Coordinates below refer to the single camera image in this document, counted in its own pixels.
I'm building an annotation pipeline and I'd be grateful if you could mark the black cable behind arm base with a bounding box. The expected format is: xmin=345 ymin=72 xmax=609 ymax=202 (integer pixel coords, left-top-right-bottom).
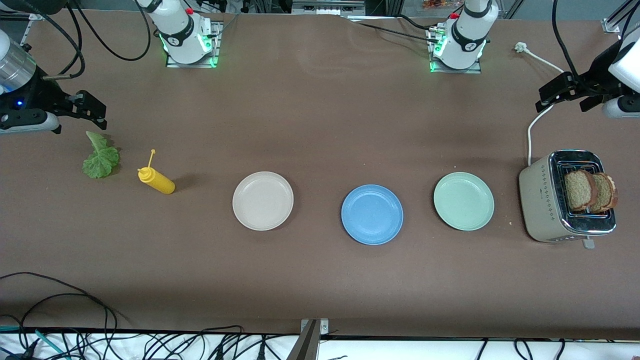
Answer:
xmin=345 ymin=14 xmax=451 ymax=45

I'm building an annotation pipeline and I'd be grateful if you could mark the grey metal box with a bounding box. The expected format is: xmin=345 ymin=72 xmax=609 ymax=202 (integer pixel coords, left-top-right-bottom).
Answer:
xmin=291 ymin=0 xmax=367 ymax=16

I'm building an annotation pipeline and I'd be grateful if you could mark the teal cable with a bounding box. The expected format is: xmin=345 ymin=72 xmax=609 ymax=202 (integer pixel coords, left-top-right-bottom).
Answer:
xmin=0 ymin=325 xmax=68 ymax=358

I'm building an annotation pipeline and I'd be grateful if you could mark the beige chrome toaster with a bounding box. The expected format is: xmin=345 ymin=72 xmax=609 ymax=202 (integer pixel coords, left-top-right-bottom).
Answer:
xmin=518 ymin=149 xmax=618 ymax=250

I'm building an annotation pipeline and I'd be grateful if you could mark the yellow mustard squeeze bottle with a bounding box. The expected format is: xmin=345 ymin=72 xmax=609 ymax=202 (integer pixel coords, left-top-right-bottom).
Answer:
xmin=137 ymin=149 xmax=176 ymax=195

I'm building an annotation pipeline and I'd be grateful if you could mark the green lettuce leaf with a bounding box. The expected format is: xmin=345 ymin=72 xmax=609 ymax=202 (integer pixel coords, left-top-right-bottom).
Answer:
xmin=82 ymin=131 xmax=121 ymax=180

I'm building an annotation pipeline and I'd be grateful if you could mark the brown bread slice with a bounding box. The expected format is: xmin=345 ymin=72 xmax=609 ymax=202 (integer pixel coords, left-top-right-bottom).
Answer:
xmin=591 ymin=172 xmax=620 ymax=213
xmin=564 ymin=169 xmax=599 ymax=212

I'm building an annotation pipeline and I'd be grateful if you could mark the beige plate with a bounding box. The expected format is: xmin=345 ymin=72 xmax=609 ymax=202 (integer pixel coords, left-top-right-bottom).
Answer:
xmin=232 ymin=171 xmax=295 ymax=232

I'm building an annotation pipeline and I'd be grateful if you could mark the tangle of black cables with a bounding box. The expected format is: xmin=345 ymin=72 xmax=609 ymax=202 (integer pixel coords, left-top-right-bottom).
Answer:
xmin=0 ymin=325 xmax=301 ymax=360

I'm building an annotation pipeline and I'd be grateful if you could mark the metal table edge bracket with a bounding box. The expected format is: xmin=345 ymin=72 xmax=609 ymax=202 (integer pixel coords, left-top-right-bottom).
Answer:
xmin=286 ymin=318 xmax=330 ymax=360

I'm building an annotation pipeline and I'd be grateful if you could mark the green plate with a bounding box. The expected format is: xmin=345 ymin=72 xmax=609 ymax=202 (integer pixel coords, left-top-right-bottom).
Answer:
xmin=433 ymin=172 xmax=496 ymax=232

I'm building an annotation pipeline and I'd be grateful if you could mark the long black table cable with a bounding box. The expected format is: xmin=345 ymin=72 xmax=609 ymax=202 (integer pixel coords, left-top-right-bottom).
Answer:
xmin=0 ymin=271 xmax=120 ymax=360
xmin=20 ymin=292 xmax=111 ymax=351

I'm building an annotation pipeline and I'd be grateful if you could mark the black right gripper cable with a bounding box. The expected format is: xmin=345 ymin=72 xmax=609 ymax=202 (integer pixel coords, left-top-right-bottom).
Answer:
xmin=39 ymin=12 xmax=86 ymax=82

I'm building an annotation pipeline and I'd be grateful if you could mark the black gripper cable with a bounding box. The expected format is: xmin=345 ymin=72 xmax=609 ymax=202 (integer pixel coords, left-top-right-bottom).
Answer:
xmin=551 ymin=0 xmax=583 ymax=81
xmin=39 ymin=12 xmax=86 ymax=82

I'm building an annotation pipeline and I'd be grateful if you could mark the blue plate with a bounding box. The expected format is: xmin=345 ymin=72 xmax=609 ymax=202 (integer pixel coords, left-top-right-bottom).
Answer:
xmin=341 ymin=184 xmax=404 ymax=246

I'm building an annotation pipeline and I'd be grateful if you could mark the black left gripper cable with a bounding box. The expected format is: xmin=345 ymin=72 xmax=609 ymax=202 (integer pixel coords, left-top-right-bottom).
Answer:
xmin=551 ymin=0 xmax=583 ymax=81

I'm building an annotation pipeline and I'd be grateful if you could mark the white toaster power cord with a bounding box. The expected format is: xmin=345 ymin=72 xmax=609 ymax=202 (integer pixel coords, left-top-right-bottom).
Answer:
xmin=514 ymin=42 xmax=568 ymax=167

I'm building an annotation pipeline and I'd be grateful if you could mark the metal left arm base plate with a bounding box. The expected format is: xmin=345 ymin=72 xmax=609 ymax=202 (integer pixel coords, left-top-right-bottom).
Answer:
xmin=426 ymin=27 xmax=484 ymax=75

